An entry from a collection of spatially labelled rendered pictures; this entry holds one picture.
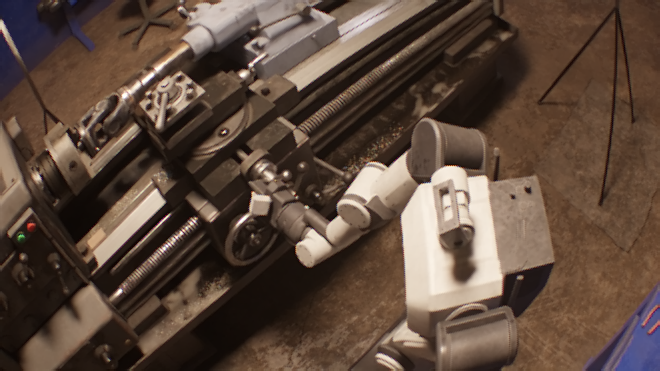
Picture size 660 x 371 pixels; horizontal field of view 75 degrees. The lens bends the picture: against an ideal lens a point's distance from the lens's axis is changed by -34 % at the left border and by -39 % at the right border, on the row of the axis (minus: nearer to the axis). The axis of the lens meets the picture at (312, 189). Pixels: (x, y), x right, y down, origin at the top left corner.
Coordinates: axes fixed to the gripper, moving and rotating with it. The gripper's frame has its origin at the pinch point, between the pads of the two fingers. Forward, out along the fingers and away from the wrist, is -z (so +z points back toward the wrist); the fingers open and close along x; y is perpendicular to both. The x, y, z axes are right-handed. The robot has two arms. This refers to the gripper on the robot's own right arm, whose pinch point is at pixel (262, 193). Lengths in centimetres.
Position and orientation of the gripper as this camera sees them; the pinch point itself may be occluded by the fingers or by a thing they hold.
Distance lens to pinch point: 171.6
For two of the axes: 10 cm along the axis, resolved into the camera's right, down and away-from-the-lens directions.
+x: -2.6, 8.3, 4.9
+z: 6.7, 5.2, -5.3
